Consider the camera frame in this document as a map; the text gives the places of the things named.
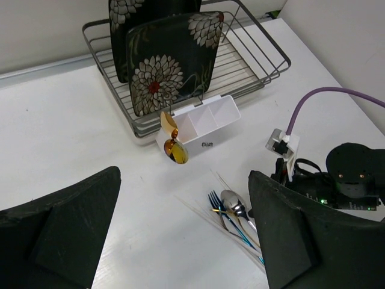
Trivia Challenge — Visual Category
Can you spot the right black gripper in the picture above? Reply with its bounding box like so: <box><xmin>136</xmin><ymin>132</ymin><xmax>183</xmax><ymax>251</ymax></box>
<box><xmin>270</xmin><ymin>158</ymin><xmax>339</xmax><ymax>208</ymax></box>

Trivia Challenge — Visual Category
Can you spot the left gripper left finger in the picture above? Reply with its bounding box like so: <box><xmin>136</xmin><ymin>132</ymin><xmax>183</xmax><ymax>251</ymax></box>
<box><xmin>1</xmin><ymin>166</ymin><xmax>121</xmax><ymax>288</ymax></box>

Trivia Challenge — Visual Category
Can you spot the front black floral plate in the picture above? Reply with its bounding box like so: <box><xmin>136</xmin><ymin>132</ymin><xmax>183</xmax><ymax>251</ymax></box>
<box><xmin>126</xmin><ymin>11</ymin><xmax>224</xmax><ymax>117</ymax></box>

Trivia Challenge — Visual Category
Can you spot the blue fork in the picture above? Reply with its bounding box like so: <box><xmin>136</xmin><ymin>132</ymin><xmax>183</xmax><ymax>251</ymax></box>
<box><xmin>208</xmin><ymin>191</ymin><xmax>256</xmax><ymax>250</ymax></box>

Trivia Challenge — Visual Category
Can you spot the clear chopstick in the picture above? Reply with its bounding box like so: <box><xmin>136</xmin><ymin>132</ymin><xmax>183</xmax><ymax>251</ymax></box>
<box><xmin>217</xmin><ymin>172</ymin><xmax>232</xmax><ymax>191</ymax></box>
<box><xmin>210</xmin><ymin>170</ymin><xmax>232</xmax><ymax>191</ymax></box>
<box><xmin>181</xmin><ymin>200</ymin><xmax>264</xmax><ymax>267</ymax></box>
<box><xmin>174</xmin><ymin>195</ymin><xmax>265</xmax><ymax>272</ymax></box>

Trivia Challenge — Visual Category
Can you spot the gold spoon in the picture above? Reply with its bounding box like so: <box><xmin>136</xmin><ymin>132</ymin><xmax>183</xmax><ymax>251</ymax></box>
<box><xmin>160</xmin><ymin>111</ymin><xmax>188</xmax><ymax>164</ymax></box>

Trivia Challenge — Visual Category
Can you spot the grey wire dish rack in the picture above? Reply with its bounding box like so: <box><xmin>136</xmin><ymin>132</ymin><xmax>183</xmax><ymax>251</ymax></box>
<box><xmin>82</xmin><ymin>1</ymin><xmax>291</xmax><ymax>143</ymax></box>

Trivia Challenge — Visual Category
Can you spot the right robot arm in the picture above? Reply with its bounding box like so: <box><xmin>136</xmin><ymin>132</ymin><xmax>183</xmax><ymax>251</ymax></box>
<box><xmin>271</xmin><ymin>143</ymin><xmax>384</xmax><ymax>211</ymax></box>

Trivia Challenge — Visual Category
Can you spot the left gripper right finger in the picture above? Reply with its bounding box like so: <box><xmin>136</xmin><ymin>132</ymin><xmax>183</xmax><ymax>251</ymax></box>
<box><xmin>248</xmin><ymin>170</ymin><xmax>384</xmax><ymax>288</ymax></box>

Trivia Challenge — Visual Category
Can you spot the rear black floral plate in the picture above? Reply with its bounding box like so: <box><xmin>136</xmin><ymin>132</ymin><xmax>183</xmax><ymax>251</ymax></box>
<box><xmin>108</xmin><ymin>0</ymin><xmax>203</xmax><ymax>84</ymax></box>

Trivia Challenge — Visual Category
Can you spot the white cutlery caddy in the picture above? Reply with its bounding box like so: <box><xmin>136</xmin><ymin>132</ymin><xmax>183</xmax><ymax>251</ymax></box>
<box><xmin>155</xmin><ymin>95</ymin><xmax>241</xmax><ymax>160</ymax></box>

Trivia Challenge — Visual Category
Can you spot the black floral plate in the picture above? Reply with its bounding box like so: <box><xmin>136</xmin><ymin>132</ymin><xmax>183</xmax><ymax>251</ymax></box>
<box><xmin>108</xmin><ymin>0</ymin><xmax>203</xmax><ymax>84</ymax></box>
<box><xmin>126</xmin><ymin>11</ymin><xmax>224</xmax><ymax>117</ymax></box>

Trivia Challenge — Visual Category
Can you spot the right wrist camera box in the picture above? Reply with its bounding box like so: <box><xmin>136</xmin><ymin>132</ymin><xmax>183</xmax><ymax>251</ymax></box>
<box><xmin>265</xmin><ymin>128</ymin><xmax>300</xmax><ymax>182</ymax></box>

